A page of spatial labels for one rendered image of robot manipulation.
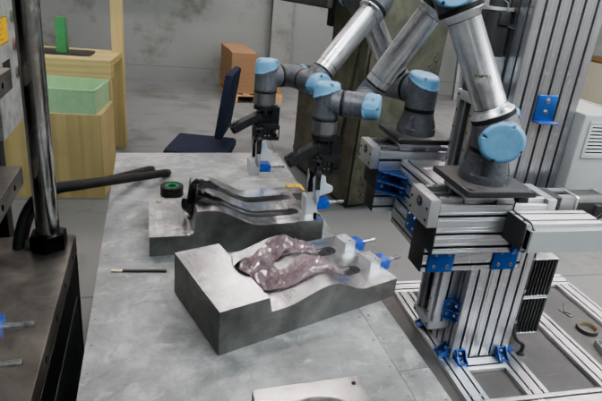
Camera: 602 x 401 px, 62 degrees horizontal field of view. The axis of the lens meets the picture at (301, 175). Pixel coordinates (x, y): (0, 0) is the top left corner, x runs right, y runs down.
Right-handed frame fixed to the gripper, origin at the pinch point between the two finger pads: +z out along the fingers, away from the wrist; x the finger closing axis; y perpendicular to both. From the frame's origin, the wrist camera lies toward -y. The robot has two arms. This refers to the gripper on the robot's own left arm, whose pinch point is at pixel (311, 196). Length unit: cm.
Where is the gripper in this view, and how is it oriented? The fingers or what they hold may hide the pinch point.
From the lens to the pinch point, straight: 154.6
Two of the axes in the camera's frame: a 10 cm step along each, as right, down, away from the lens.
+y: 9.6, -0.3, 2.8
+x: -2.7, -3.5, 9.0
